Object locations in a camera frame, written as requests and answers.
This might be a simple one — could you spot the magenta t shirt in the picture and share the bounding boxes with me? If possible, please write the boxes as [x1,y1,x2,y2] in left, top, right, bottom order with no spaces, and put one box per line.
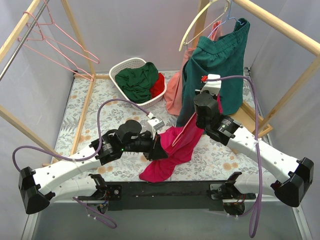
[138,93,225,183]

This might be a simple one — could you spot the pink wire hanger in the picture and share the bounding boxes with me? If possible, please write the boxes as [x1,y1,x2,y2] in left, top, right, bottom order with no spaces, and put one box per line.
[17,0,100,82]
[171,112,198,147]

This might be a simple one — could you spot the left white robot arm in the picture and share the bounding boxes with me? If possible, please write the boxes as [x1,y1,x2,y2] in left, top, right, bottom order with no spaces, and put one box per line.
[18,118,168,215]

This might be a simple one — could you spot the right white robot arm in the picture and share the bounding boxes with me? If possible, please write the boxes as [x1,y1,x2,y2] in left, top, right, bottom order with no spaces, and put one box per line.
[194,92,315,208]

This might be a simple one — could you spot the cream plastic hanger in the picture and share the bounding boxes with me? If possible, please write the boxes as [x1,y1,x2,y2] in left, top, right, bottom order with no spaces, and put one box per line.
[178,0,231,52]

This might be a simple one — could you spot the salmon pink hanging garment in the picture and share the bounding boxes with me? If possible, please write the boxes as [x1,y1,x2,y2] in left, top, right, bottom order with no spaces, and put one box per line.
[164,20,223,116]

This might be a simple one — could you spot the right wooden clothes rack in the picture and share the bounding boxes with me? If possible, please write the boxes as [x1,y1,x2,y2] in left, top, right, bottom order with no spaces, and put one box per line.
[193,0,320,142]

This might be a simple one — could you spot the wooden clothes rack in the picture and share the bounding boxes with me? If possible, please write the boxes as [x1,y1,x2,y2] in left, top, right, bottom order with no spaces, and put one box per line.
[0,0,99,169]
[193,0,320,142]

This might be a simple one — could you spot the red garment in basket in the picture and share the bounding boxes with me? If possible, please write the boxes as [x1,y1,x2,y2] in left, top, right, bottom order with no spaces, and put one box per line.
[149,72,165,99]

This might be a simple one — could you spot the dark green hanging shorts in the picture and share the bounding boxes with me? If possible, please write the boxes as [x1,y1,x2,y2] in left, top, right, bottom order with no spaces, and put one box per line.
[176,18,250,127]

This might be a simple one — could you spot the floral patterned table mat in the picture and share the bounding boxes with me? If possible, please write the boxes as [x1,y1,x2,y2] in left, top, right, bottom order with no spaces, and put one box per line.
[48,72,279,183]

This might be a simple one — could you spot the green garment in basket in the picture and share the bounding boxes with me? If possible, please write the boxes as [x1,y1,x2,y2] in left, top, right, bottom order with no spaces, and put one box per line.
[115,62,159,104]

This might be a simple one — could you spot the white plastic laundry basket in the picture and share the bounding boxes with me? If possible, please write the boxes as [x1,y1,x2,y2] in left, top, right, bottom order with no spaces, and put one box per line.
[109,57,167,108]

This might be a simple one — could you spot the left wooden clothes rack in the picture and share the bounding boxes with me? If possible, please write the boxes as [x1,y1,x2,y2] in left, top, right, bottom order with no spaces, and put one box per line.
[0,0,99,169]

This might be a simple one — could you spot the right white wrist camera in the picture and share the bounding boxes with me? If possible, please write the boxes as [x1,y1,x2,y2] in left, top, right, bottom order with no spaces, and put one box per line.
[200,74,222,96]

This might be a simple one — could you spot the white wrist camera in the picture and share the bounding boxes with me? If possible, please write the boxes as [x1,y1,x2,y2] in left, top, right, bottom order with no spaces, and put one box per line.
[146,112,165,133]
[200,74,222,96]

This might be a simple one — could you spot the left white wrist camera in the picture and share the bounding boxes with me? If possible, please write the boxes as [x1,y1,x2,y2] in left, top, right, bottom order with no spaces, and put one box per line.
[146,112,165,133]

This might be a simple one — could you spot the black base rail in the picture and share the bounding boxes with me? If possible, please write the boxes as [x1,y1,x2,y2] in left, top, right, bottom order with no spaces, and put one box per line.
[105,180,244,211]

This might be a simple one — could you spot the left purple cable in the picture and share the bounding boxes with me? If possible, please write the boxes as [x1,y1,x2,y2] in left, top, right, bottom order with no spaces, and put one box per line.
[11,98,155,230]

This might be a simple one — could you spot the blue wire hanger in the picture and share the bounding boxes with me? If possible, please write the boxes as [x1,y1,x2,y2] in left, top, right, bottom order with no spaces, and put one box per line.
[207,0,245,38]

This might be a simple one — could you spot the pink wire hanger on rack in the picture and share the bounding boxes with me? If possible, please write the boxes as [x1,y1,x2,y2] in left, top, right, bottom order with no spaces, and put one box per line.
[17,0,100,82]

